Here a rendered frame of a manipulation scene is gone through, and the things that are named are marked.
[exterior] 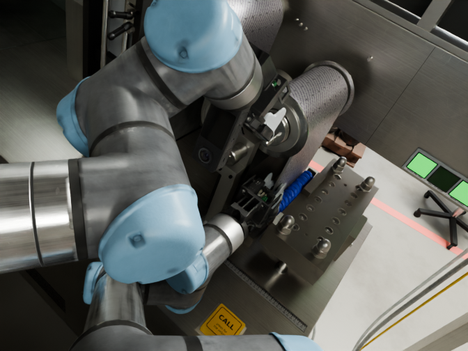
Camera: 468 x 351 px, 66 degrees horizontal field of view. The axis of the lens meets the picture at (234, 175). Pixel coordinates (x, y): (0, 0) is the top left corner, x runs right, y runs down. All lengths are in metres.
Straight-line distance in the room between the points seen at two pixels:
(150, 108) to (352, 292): 2.04
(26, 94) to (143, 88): 0.97
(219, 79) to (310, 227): 0.62
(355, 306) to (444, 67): 1.55
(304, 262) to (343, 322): 1.31
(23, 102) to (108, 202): 1.02
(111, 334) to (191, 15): 0.29
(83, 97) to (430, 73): 0.79
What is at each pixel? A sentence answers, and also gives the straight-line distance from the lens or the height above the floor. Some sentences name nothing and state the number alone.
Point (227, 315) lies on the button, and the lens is 0.84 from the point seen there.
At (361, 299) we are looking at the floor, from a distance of 2.29.
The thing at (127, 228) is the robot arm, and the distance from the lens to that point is 0.24.
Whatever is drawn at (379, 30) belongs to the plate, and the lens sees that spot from 0.98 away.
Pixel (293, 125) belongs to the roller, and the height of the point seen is 1.28.
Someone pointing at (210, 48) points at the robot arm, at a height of 1.53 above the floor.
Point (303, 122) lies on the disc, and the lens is 0.72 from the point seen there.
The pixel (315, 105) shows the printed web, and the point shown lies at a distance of 0.78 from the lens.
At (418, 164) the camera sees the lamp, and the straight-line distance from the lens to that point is 1.05.
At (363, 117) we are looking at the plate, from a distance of 1.04.
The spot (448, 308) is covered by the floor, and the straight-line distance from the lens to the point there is 2.67.
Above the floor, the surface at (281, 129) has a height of 1.26.
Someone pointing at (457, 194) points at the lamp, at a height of 1.17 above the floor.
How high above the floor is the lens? 1.66
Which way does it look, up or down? 43 degrees down
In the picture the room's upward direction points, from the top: 23 degrees clockwise
